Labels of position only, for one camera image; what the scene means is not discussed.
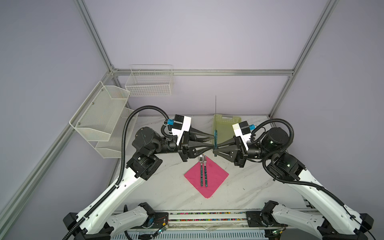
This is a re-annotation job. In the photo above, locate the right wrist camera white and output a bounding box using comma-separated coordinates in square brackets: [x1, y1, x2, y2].
[232, 121, 256, 151]

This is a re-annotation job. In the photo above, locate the white wire wall basket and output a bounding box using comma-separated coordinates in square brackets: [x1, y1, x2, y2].
[125, 65, 174, 97]

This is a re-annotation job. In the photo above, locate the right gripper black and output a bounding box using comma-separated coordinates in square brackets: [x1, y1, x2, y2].
[211, 134, 273, 168]

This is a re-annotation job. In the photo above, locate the fork with teal handle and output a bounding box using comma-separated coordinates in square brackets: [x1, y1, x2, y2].
[203, 154, 208, 187]

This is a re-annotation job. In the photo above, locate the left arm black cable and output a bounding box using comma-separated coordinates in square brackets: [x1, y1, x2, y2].
[61, 105, 170, 240]

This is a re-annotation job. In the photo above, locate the pink paper napkin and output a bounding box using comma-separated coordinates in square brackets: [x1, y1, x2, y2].
[184, 157, 229, 199]

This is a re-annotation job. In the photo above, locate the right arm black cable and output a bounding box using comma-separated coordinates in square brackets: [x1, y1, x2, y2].
[250, 118, 377, 240]

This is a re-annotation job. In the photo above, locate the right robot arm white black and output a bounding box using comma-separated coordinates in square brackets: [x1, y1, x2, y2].
[214, 126, 374, 240]

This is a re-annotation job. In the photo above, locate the knife with teal handle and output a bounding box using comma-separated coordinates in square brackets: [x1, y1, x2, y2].
[213, 95, 218, 150]

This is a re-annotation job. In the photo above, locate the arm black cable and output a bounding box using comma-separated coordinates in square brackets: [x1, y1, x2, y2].
[250, 118, 377, 240]
[61, 105, 170, 240]

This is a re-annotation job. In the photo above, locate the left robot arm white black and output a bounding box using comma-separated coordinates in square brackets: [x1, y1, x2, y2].
[63, 127, 214, 240]

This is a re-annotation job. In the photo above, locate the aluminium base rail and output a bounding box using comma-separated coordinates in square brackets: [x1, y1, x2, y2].
[107, 206, 325, 235]

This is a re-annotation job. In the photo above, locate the light green perforated basket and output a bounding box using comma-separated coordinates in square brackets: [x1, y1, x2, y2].
[213, 114, 242, 144]

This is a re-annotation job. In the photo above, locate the spoon with teal handle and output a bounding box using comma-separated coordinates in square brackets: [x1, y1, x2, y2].
[199, 154, 205, 187]

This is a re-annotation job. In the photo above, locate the white mesh two-tier shelf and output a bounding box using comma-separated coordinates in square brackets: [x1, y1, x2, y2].
[69, 82, 133, 159]

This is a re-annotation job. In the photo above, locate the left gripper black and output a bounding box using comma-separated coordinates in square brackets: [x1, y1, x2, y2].
[151, 127, 214, 163]

